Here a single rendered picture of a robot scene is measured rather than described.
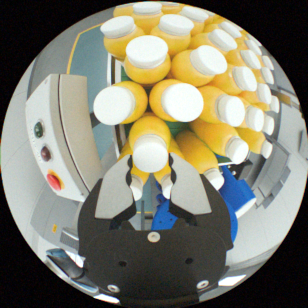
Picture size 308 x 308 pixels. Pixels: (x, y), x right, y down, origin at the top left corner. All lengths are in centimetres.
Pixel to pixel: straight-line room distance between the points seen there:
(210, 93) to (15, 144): 270
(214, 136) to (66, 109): 23
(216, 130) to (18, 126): 279
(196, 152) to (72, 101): 23
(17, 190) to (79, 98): 259
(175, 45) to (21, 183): 276
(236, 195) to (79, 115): 79
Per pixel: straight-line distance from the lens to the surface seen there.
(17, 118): 272
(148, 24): 20
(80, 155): 18
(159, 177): 17
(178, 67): 15
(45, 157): 15
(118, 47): 17
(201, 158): 19
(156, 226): 31
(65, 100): 16
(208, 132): 20
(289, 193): 362
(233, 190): 76
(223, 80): 18
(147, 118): 16
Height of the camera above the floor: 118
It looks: 58 degrees down
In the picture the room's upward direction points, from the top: 174 degrees clockwise
